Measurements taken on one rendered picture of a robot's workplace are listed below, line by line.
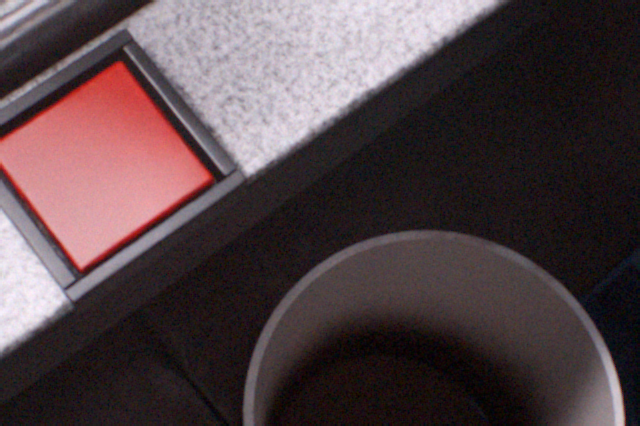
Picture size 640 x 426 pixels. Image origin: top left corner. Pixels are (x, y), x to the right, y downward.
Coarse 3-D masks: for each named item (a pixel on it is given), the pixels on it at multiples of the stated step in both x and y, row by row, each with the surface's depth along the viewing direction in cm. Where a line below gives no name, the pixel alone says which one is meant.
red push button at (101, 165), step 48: (96, 96) 48; (144, 96) 48; (0, 144) 47; (48, 144) 47; (96, 144) 47; (144, 144) 47; (48, 192) 46; (96, 192) 46; (144, 192) 46; (192, 192) 47; (96, 240) 46
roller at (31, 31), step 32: (0, 0) 50; (32, 0) 50; (64, 0) 50; (96, 0) 51; (128, 0) 51; (0, 32) 49; (32, 32) 50; (64, 32) 50; (96, 32) 52; (0, 64) 50; (32, 64) 51; (0, 96) 51
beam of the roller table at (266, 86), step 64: (192, 0) 51; (256, 0) 51; (320, 0) 51; (384, 0) 51; (448, 0) 51; (512, 0) 52; (64, 64) 49; (192, 64) 50; (256, 64) 50; (320, 64) 50; (384, 64) 50; (448, 64) 53; (256, 128) 49; (320, 128) 49; (384, 128) 55; (256, 192) 50; (0, 256) 47; (64, 256) 47; (192, 256) 51; (0, 320) 46; (64, 320) 47; (0, 384) 48
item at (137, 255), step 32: (128, 32) 48; (96, 64) 48; (128, 64) 49; (32, 96) 47; (64, 96) 48; (160, 96) 48; (0, 128) 47; (192, 128) 47; (224, 160) 47; (0, 192) 46; (224, 192) 46; (32, 224) 46; (160, 224) 46; (192, 224) 46; (128, 256) 45; (64, 288) 45; (96, 288) 45
